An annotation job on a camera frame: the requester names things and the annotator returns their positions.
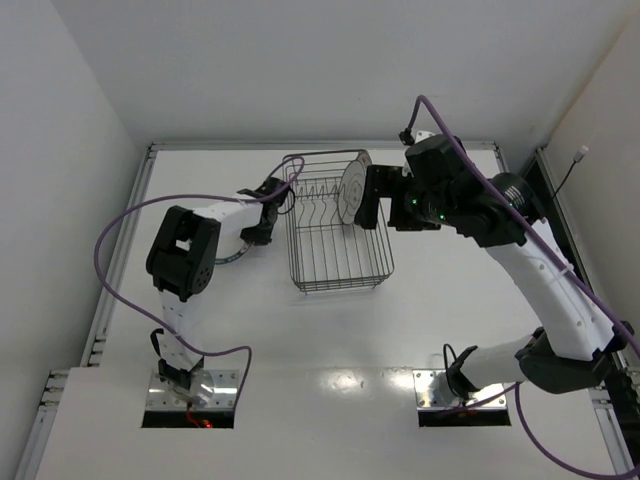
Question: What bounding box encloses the orange sunburst plate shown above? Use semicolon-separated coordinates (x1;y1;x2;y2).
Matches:
356;150;372;171

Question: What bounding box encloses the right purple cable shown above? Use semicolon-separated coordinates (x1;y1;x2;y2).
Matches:
407;94;640;480

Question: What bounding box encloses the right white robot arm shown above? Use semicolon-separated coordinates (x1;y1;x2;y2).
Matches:
341;134;627;407

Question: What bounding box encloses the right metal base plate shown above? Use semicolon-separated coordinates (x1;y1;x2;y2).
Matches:
413;369;507;413

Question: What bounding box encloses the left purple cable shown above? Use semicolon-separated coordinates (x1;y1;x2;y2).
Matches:
94;155;305;409

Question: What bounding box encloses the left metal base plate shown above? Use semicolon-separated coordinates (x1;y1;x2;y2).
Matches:
145;370;239;412

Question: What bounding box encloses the purple cable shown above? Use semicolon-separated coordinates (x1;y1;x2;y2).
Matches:
407;94;640;480
94;155;305;409

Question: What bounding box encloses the wire dish rack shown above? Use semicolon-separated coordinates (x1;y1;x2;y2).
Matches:
282;149;395;294

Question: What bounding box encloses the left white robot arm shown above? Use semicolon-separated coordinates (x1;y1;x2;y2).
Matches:
146;177;291;398

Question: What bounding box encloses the right black base cable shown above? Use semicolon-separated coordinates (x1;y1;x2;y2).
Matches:
442;343;459;391

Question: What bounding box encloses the wall cable with white plug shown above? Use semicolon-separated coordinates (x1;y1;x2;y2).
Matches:
549;145;590;199

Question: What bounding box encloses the metal base plate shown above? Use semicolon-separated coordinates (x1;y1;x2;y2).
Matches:
413;369;507;413
145;370;239;412

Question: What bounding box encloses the green rimmed lettered plate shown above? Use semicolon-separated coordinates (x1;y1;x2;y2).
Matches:
215;243;251;265

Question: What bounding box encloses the white plate dark rim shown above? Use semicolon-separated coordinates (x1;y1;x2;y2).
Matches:
337;160;367;225

